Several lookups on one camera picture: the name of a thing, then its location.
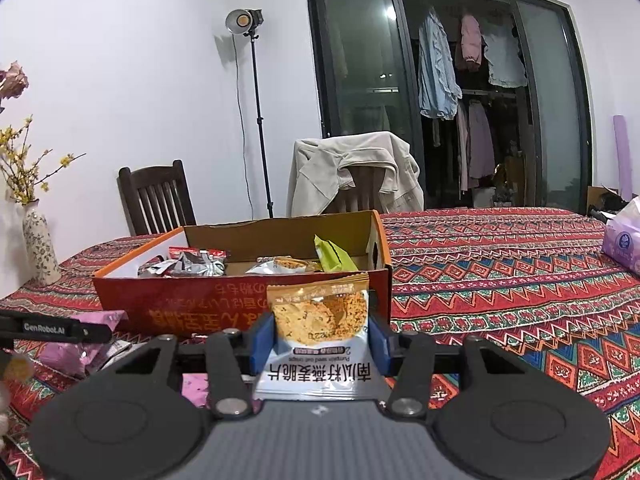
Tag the hanging light blue shirt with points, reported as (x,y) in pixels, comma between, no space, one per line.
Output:
(437,75)

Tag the beige jacket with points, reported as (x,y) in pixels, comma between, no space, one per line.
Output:
(320,170)

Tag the black studio light stand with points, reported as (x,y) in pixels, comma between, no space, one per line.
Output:
(257,110)

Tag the sliding glass door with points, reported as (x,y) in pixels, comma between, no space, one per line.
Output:
(360,60)

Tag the hanging white garment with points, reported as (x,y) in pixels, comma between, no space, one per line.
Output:
(505,60)

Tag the dark wooden chair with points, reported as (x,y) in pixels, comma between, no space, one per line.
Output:
(155,200)

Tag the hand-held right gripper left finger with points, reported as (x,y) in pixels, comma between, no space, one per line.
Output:
(262,345)

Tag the orange crisp snack packet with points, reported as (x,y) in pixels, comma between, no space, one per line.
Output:
(285,265)

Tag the pile of snack packets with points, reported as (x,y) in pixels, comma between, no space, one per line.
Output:
(75,360)

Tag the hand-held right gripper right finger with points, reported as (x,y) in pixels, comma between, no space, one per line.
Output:
(379,347)

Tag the pink snack packet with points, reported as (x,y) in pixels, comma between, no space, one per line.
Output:
(196,391)

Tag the hanging lilac garment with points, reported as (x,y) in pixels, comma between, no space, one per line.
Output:
(477,145)

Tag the red silver snack packet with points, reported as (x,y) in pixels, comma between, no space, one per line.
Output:
(200,262)

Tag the purple tissue pack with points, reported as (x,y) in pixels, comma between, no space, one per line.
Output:
(622,240)

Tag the green snack packet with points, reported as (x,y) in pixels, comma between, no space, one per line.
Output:
(335,257)

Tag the red cardboard box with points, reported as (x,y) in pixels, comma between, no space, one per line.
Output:
(165,305)

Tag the dried pink rose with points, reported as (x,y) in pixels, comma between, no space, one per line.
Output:
(12,82)

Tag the hanging pink garment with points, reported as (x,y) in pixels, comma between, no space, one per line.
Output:
(470,40)

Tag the white crisp snack packet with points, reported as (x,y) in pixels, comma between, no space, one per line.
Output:
(320,310)

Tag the yellow flower branches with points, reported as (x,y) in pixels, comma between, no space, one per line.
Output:
(20,185)

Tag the brown wooden chair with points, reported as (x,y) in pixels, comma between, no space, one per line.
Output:
(367,187)

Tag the floral ceramic vase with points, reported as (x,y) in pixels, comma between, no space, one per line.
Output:
(40,245)

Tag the brown cardboard box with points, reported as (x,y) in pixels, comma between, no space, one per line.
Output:
(597,197)

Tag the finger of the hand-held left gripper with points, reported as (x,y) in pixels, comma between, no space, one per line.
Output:
(95,333)

